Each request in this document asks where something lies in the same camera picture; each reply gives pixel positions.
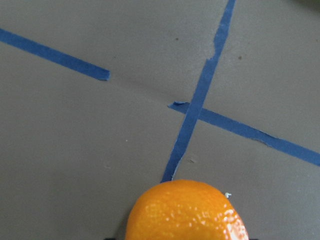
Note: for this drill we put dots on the orange fruit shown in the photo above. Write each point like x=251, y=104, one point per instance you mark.
x=184, y=210

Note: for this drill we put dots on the blue tape grid lines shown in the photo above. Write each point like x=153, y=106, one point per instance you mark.
x=193, y=110

